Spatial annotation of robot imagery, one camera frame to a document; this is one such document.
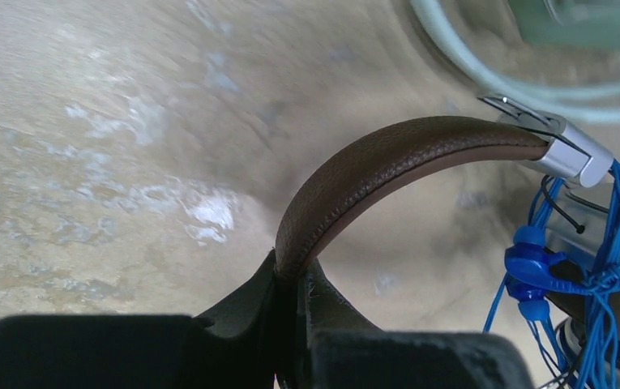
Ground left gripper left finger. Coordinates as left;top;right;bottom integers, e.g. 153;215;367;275
0;254;276;388

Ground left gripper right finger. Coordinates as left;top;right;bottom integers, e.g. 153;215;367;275
296;263;533;388

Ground brown headphones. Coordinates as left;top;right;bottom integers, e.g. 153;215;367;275
276;96;620;388

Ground mint green headphones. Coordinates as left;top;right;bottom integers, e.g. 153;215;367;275
410;1;620;124

